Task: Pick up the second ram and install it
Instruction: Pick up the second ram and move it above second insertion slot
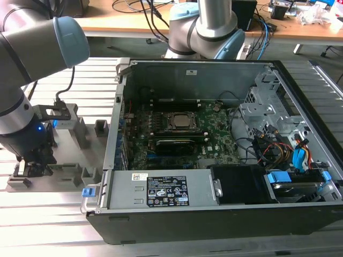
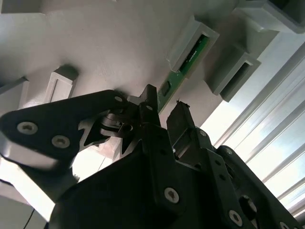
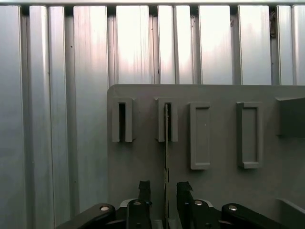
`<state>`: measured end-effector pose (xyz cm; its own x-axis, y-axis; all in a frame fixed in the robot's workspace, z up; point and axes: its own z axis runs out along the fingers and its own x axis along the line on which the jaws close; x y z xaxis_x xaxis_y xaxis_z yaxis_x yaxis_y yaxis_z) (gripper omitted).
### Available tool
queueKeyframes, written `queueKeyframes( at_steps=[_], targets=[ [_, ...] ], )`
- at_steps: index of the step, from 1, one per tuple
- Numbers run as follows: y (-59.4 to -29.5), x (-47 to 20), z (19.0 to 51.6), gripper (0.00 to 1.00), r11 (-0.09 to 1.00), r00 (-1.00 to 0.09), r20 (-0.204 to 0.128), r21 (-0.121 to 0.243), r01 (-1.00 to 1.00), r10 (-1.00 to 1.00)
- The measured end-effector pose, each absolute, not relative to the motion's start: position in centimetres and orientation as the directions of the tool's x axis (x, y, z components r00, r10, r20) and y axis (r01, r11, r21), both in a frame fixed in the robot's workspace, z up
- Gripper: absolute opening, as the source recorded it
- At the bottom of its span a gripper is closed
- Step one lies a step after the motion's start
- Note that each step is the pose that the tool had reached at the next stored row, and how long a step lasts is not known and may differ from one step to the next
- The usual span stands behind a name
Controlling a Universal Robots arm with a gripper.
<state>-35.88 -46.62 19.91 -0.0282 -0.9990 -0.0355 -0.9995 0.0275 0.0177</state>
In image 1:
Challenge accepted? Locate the silver chipset heatsink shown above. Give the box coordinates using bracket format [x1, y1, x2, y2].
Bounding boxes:
[198, 157, 217, 168]

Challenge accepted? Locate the black PC case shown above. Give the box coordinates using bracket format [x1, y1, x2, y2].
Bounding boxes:
[80, 57, 343, 246]

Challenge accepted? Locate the black bag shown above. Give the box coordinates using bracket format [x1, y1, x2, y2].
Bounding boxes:
[57, 0, 91, 19]

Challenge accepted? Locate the black graphics card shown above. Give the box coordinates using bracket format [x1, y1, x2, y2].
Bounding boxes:
[148, 138, 198, 156]

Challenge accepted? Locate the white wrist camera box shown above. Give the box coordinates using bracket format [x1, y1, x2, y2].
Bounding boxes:
[33, 103, 78, 130]

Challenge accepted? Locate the silver CPU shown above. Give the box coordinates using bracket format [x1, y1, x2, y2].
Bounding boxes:
[171, 112, 198, 128]

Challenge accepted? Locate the red yellow black wire bundle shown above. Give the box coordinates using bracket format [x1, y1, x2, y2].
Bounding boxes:
[253, 133, 295, 169]

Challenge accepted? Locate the blue cable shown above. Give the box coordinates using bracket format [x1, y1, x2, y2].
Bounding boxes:
[258, 18, 272, 61]

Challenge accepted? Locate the black camera cable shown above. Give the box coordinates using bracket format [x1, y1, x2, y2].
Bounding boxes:
[54, 65, 76, 107]

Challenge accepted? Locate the CPU socket with metal cover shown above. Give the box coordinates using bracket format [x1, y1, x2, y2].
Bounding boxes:
[160, 110, 205, 134]

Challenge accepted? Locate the silver drive cage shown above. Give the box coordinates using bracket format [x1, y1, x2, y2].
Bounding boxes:
[238, 71, 318, 141]

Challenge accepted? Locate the black RAM slot bank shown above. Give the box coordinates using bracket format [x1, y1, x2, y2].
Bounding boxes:
[149, 97, 202, 111]
[149, 131, 210, 143]

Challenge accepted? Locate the white power strip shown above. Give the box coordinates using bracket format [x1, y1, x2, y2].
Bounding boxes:
[237, 44, 251, 60]

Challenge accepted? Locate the green RAM stick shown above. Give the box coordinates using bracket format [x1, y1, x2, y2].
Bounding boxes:
[47, 163, 79, 170]

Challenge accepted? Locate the blue flat data wire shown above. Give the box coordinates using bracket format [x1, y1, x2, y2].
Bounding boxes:
[293, 144, 309, 174]

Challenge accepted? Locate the wooden desk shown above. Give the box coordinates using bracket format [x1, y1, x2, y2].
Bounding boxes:
[76, 0, 343, 58]

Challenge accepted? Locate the silver power supply with label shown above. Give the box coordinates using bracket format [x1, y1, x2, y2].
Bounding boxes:
[103, 169, 223, 211]

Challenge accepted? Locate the green motherboard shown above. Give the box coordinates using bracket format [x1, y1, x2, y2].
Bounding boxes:
[124, 100, 242, 171]

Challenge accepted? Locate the installed black RAM stick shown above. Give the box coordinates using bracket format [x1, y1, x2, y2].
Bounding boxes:
[157, 97, 200, 104]

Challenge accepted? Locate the clear plastic bag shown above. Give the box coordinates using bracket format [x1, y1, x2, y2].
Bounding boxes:
[297, 2, 334, 26]

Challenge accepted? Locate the small black device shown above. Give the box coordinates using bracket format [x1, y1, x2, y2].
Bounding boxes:
[270, 4, 292, 20]

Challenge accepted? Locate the hard disk in blue carrier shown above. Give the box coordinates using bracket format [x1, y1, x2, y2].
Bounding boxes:
[264, 170, 332, 205]

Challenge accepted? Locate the black box on desk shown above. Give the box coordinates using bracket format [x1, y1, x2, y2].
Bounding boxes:
[232, 0, 258, 32]

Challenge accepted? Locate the grey parts rack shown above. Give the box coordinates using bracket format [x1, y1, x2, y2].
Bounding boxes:
[6, 103, 110, 193]

